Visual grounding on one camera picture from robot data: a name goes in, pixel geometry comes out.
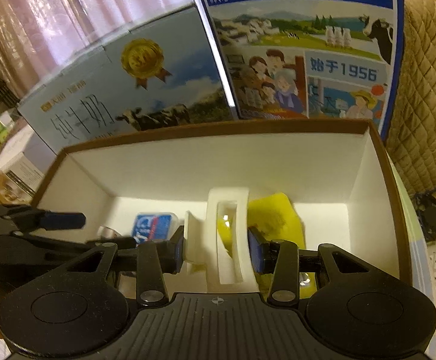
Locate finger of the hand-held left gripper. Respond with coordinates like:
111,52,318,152
0,204,87,231
15,232,141,268

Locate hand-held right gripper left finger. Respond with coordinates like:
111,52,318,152
68,227,186,307

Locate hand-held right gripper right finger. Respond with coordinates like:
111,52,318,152
246,227,376,306

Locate blue white soap box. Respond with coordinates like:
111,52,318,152
132,212,177,244

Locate yellow snack packet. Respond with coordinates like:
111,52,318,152
216,192,318,301

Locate white hair claw clip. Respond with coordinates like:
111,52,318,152
185,187,258,293

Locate brown cardboard box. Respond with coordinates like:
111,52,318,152
30,118,414,301

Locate white printed box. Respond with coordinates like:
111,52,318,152
0,124,59,203

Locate stack of green tissue packs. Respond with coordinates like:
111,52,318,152
0,118,16,139

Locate light blue milk carton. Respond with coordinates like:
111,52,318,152
17,0,239,154

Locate dark blue milk carton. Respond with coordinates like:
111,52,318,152
190,0,406,139

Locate pink curtain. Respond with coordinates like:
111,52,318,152
0,0,204,102

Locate chair with quilted cover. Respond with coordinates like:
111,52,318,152
385,0,436,196

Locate tangled cables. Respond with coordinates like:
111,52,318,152
413,182,436,241

